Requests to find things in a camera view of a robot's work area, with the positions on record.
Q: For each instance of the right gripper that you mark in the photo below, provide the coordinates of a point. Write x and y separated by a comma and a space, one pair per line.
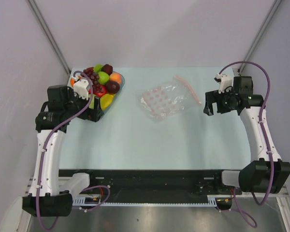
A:
214, 96

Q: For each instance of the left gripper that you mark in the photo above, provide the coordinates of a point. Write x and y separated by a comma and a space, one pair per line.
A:
93, 114

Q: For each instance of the red grape bunch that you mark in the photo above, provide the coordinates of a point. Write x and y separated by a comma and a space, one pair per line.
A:
92, 75

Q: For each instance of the dark red apple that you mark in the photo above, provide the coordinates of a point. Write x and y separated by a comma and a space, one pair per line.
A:
112, 87

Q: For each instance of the green apple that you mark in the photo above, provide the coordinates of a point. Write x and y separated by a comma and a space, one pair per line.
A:
103, 78

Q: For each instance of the dark red plum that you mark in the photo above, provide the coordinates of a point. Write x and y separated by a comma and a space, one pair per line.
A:
107, 69

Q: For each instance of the clear pink-dotted zip bag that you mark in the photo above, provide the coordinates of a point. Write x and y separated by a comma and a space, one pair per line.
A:
168, 99

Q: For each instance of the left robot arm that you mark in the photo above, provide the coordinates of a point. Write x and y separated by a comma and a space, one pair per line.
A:
46, 197

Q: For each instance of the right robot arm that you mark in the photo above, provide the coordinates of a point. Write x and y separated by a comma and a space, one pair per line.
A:
266, 169

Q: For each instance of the yellow mango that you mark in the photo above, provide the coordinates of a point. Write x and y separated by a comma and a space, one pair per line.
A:
106, 100

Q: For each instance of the red bell pepper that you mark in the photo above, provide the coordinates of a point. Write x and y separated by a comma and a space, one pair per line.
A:
98, 90

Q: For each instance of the orange peach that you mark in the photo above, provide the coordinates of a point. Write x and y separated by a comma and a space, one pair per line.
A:
116, 77

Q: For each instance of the blue plastic fruit tray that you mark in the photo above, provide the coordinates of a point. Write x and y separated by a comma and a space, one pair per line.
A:
97, 69

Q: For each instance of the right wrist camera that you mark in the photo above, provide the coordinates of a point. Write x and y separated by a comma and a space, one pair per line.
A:
225, 82

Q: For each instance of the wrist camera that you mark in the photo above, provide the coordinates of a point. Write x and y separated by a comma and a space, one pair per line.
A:
81, 86
225, 82

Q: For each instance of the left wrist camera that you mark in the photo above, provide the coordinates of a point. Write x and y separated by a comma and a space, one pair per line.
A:
81, 86

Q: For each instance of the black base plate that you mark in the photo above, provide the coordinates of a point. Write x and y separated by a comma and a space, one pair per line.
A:
154, 186

